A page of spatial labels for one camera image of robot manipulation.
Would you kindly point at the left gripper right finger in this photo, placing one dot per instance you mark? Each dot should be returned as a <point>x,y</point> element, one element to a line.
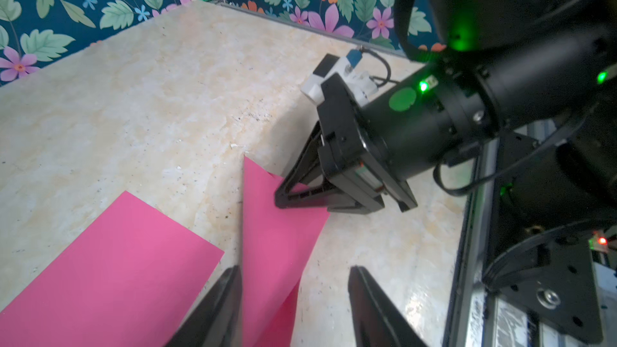
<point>376,320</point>

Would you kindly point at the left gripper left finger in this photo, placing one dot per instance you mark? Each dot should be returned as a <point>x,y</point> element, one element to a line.
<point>214,320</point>

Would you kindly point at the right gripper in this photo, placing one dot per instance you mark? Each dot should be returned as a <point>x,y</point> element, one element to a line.
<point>355,171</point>

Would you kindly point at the pink square paper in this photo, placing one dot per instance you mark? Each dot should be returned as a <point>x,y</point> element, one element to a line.
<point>276,244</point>

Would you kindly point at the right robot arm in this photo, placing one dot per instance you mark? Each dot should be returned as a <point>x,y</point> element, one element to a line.
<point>489,67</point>

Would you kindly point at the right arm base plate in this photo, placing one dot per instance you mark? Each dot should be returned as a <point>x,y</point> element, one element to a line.
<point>538,256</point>

